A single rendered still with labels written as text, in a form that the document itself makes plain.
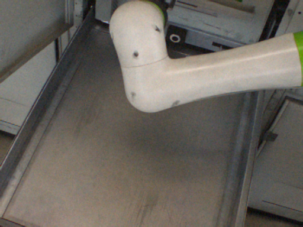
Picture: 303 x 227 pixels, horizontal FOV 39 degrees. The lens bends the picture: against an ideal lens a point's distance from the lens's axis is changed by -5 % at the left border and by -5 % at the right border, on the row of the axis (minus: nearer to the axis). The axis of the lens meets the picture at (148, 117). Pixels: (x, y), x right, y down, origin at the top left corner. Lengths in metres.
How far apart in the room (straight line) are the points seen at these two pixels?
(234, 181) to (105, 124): 0.37
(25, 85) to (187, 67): 0.99
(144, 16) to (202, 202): 0.49
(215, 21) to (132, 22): 0.51
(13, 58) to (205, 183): 0.66
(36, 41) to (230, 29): 0.59
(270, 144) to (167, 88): 0.80
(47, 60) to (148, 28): 0.78
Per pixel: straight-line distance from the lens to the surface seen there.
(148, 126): 1.18
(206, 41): 1.36
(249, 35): 1.34
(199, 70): 0.88
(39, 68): 1.64
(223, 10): 1.24
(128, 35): 0.85
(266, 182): 1.83
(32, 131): 1.16
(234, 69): 0.87
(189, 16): 1.33
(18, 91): 1.82
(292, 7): 1.22
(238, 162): 1.17
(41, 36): 1.38
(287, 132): 1.55
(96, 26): 1.42
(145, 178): 1.10
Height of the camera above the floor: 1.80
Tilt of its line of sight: 53 degrees down
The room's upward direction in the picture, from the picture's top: 11 degrees clockwise
